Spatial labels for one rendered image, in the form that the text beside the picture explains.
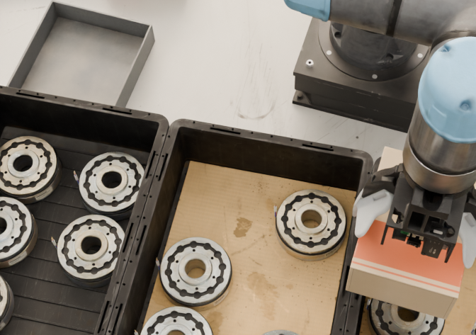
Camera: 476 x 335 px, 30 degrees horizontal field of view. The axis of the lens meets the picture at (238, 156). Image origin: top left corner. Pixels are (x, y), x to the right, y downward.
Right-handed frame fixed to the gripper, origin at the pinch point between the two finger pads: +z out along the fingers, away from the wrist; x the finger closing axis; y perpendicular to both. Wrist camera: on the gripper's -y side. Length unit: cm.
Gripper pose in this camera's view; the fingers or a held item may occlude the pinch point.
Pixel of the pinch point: (416, 226)
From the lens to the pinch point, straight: 104.9
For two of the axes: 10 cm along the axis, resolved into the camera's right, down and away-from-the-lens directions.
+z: 0.4, 4.7, 8.8
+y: -3.1, 8.4, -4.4
